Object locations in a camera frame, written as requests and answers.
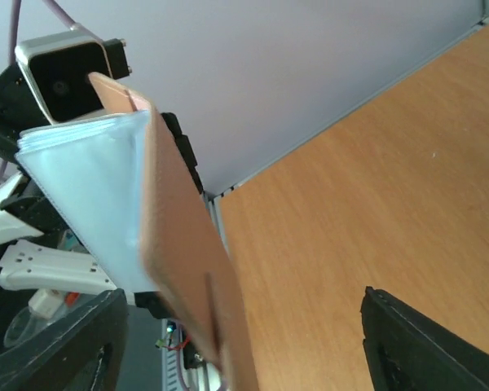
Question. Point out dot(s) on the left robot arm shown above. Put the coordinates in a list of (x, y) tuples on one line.
[(41, 252)]

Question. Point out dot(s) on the grey slotted cable duct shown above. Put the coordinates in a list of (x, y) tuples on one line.
[(175, 377)]

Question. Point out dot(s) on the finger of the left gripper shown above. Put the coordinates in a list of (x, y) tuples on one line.
[(184, 146)]

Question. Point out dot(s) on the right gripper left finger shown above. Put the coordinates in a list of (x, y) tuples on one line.
[(81, 351)]

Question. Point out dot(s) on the left circuit board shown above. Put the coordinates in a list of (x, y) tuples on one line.
[(169, 339)]

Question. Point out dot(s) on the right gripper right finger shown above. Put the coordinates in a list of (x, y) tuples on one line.
[(405, 350)]

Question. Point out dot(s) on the pink card holder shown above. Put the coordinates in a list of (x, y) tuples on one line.
[(121, 184)]

